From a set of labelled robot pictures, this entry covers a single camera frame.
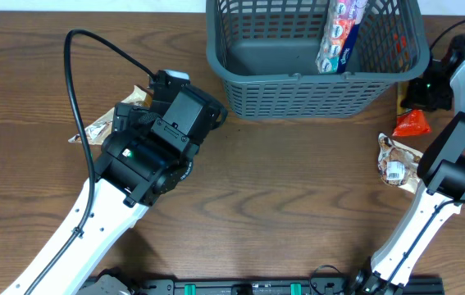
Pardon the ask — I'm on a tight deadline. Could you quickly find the black mounting rail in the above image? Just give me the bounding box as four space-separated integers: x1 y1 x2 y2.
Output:
78 268 446 295

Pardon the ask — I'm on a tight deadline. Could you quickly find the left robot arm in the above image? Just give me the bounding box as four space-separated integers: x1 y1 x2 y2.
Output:
4 70 227 294

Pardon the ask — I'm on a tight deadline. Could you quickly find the orange pasta package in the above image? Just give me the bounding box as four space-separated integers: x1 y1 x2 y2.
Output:
391 80 433 138

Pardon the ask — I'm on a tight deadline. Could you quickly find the tissue pocket pack bundle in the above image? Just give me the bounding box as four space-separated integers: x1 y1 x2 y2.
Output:
316 0 368 75

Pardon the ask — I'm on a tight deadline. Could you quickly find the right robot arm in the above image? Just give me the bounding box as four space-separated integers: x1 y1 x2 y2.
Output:
345 34 465 294

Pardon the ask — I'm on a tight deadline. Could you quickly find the grey plastic lattice basket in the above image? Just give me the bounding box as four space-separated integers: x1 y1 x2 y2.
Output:
206 0 430 120

